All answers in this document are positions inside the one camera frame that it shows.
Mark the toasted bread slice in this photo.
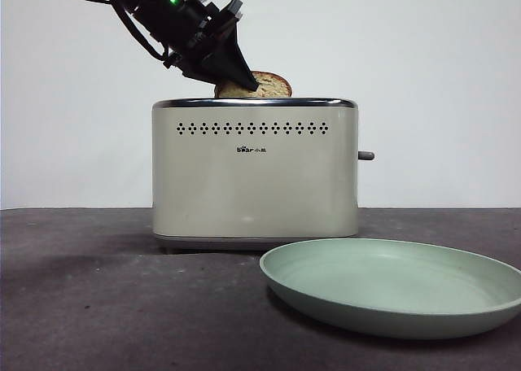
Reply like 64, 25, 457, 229
214, 71, 294, 99

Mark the pale green round plate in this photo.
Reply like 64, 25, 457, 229
259, 237, 521, 341

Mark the cream two-slot toaster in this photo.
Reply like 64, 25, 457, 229
151, 97, 360, 253

